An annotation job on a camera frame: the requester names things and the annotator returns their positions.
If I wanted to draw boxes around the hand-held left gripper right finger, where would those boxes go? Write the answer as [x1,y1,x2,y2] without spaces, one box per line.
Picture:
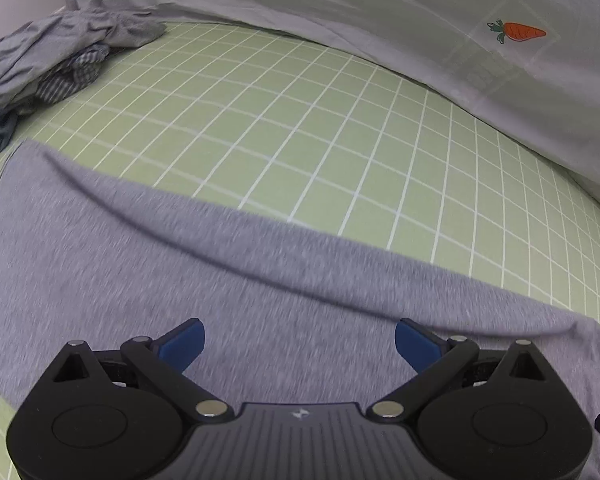
[366,318,549,420]

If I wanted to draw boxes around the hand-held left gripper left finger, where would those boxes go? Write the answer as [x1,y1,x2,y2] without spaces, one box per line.
[50,317,235,420]

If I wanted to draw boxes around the large grey t-shirt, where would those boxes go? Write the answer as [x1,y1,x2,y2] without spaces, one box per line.
[0,140,600,480]

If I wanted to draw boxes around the striped grey cloth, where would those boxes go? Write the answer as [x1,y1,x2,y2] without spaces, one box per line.
[32,44,112,107]

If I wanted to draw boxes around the crumpled grey garment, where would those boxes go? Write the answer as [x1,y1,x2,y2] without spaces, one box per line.
[0,7,167,116]

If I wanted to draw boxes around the grey carrot print blanket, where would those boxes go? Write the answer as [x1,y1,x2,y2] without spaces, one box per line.
[50,0,600,211]

